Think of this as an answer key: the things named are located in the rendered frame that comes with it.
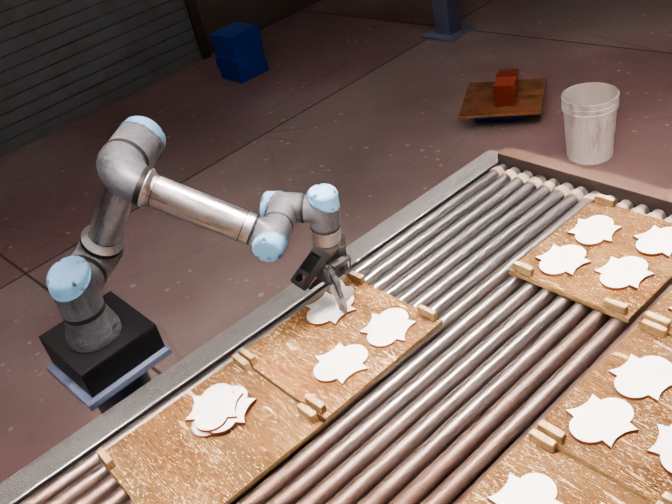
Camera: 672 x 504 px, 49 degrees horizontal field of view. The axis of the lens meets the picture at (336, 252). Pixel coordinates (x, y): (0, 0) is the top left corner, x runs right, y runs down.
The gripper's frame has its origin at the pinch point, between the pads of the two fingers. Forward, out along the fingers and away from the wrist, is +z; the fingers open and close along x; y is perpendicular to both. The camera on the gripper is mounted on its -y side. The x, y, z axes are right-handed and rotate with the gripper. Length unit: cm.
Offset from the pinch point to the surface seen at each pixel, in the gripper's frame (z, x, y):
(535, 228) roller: -4, -25, 62
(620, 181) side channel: -10, -34, 90
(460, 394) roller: -3.1, -47.9, -2.2
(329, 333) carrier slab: 1.1, -8.7, -6.5
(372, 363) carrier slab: -1.3, -25.7, -8.0
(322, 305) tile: 1.2, 0.5, -0.4
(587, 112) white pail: 56, 54, 238
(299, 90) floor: 125, 301, 246
